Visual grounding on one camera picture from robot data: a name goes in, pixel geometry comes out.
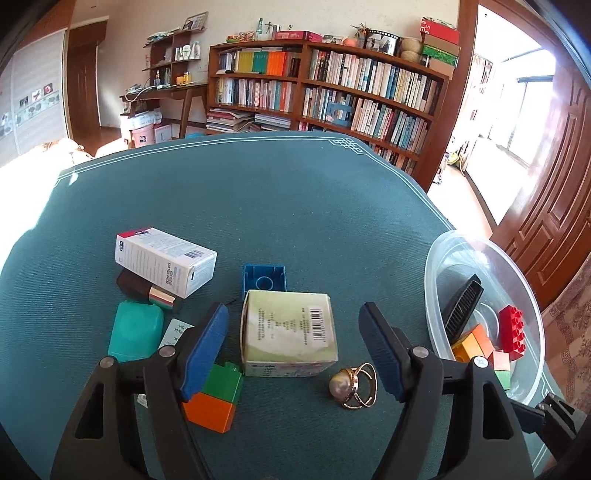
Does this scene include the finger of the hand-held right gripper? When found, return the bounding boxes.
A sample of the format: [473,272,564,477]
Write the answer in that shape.
[510,393,580,462]

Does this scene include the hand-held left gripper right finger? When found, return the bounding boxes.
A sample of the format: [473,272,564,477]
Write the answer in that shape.
[358,302,548,480]

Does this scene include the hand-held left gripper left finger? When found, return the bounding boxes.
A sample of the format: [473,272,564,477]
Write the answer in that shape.
[50,302,230,480]

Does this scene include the white printed sachet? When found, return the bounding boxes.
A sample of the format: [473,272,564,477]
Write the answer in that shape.
[157,318,195,352]

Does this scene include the gold pearl ring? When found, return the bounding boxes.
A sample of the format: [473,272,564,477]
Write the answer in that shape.
[329,362,378,411]

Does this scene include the teal plastic case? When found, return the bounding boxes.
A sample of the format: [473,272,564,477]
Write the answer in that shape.
[108,300,164,363]

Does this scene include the pale green barcode box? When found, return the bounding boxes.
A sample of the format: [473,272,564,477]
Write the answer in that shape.
[240,290,339,378]

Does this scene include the white box with red label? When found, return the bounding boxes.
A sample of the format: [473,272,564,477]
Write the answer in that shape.
[114,227,218,300]

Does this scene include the clear plastic container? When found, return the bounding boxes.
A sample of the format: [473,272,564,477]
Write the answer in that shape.
[425,230,546,407]

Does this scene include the teal cloth desktop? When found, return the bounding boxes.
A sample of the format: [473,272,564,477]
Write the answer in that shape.
[0,130,566,480]

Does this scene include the pink and green building block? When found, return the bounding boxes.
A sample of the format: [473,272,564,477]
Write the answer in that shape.
[489,350,513,391]

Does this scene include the red building block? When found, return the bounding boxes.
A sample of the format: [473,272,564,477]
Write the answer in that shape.
[498,305,527,361]

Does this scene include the blue building block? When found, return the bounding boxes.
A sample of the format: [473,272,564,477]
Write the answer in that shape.
[242,263,287,301]

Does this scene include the black comb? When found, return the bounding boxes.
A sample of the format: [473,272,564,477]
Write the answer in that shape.
[442,273,485,347]

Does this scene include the small orange building block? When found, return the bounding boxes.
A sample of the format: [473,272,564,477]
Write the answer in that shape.
[468,323,496,358]

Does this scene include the patterned pink cloth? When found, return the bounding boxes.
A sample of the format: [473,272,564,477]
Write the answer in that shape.
[539,261,591,418]

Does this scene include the stack of magazines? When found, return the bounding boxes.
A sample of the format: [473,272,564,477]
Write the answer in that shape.
[206,108,291,134]

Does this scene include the carved wooden door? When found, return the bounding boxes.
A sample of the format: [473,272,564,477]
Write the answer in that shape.
[490,46,591,311]

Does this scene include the wooden side desk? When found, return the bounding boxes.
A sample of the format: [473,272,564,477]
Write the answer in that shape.
[120,83,208,139]

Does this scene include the rows of shelved books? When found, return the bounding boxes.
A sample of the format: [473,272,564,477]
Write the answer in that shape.
[215,46,439,171]

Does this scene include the wooden bookshelf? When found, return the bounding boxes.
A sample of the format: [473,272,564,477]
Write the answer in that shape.
[205,39,451,176]

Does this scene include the plain brown cardboard box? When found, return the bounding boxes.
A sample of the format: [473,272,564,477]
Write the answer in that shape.
[427,58,456,78]

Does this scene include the brown room door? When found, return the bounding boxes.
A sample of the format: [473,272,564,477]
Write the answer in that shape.
[66,23,110,145]

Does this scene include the wooden desk hutch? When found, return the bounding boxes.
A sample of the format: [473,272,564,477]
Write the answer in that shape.
[142,28,207,87]

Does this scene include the green patterned box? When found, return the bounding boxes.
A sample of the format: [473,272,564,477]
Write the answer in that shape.
[421,46,459,68]

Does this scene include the woven baskets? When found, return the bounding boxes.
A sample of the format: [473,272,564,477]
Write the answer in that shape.
[399,37,424,64]

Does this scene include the white sliding wardrobe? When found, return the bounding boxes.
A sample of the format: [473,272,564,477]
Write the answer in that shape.
[0,32,71,168]

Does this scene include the tan cardboard box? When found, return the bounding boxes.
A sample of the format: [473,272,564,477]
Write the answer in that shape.
[423,34,461,57]

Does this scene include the red tin box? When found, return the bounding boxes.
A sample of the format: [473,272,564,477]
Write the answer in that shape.
[272,30,323,42]

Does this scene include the red cardboard box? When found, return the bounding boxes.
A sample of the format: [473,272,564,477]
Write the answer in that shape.
[420,17,461,45]

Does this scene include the blue photo frame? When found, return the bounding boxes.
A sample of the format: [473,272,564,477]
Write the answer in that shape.
[325,103,354,128]

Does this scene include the film strip photo frame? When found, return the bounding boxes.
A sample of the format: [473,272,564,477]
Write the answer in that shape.
[365,30,400,56]

